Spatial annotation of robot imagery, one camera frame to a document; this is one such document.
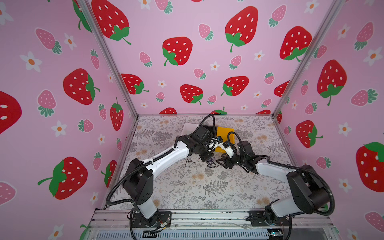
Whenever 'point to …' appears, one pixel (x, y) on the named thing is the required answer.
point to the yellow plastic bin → (222, 137)
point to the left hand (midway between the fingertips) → (212, 152)
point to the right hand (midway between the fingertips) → (218, 159)
